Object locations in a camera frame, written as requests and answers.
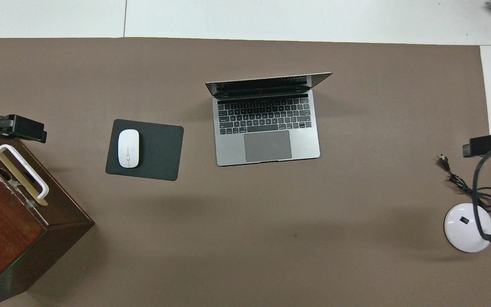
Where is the white computer mouse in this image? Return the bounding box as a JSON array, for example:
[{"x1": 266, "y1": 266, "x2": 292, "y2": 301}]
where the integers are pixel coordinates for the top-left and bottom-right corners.
[{"x1": 118, "y1": 129, "x2": 140, "y2": 168}]

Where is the black lamp power cable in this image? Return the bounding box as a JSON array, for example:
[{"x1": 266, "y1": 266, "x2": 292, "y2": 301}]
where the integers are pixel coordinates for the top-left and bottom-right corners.
[{"x1": 437, "y1": 154, "x2": 491, "y2": 212}]

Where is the white box handle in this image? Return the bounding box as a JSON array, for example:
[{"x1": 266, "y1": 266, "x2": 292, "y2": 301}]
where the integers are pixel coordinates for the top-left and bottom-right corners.
[{"x1": 0, "y1": 145, "x2": 49, "y2": 200}]

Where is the grey aluminium laptop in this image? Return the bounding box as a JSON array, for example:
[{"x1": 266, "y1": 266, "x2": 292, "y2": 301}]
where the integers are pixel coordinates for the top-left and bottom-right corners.
[{"x1": 205, "y1": 72, "x2": 333, "y2": 167}]

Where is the black mouse pad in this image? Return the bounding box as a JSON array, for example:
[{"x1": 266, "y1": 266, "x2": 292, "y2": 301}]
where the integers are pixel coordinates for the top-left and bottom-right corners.
[{"x1": 105, "y1": 119, "x2": 185, "y2": 182}]

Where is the dark brown wooden box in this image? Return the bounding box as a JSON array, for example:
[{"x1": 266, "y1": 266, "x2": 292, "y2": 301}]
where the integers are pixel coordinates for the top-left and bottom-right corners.
[{"x1": 0, "y1": 137, "x2": 95, "y2": 307}]

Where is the white desk lamp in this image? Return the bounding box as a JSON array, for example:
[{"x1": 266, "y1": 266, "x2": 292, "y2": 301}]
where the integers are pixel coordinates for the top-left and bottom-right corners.
[{"x1": 444, "y1": 175, "x2": 491, "y2": 253}]

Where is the brass handle plate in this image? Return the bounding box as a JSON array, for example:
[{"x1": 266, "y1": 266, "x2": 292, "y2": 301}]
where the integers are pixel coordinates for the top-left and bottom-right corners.
[{"x1": 0, "y1": 145, "x2": 49, "y2": 207}]

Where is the brown paper table mat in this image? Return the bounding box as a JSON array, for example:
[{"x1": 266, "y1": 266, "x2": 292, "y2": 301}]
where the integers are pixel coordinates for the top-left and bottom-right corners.
[{"x1": 0, "y1": 38, "x2": 491, "y2": 307}]

